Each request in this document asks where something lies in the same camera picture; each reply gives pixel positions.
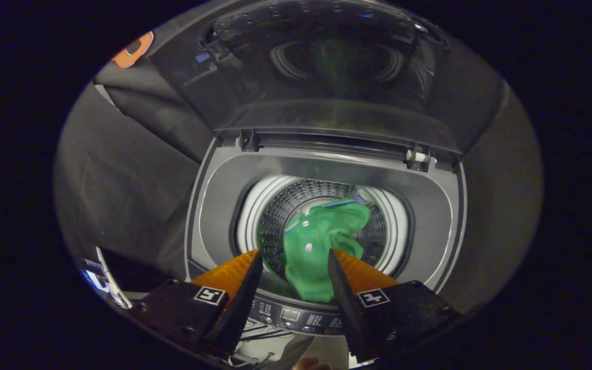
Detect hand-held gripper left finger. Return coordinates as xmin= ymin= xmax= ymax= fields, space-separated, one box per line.
xmin=131 ymin=249 xmax=265 ymax=358

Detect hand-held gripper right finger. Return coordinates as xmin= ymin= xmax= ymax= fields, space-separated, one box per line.
xmin=327 ymin=248 xmax=463 ymax=364

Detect green polo shirt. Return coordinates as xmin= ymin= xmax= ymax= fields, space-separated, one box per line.
xmin=282 ymin=198 xmax=372 ymax=304

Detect grey washing machine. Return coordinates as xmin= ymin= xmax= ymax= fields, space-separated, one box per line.
xmin=186 ymin=131 xmax=467 ymax=337

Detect dark washing machine lid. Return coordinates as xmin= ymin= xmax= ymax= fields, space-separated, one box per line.
xmin=147 ymin=0 xmax=507 ymax=155

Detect black backdrop cloth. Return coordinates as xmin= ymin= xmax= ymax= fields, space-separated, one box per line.
xmin=53 ymin=31 xmax=214 ymax=309

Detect black floor cables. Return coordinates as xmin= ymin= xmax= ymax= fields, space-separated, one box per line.
xmin=237 ymin=323 xmax=287 ymax=368

